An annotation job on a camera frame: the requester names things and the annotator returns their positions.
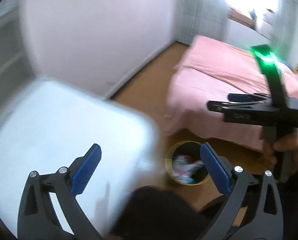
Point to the pink bed sheet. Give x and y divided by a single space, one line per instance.
208 71

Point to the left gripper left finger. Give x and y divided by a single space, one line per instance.
36 215

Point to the white shelf unit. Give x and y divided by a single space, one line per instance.
15 69

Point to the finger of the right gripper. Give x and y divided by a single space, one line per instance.
221 107
248 97

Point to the trash pile in bin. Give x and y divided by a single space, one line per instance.
187 171

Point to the right hand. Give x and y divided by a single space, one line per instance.
287 144

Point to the black stool seat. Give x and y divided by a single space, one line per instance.
155 214

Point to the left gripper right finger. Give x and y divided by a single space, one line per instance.
252 207

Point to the black round trash bin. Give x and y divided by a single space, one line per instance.
190 148

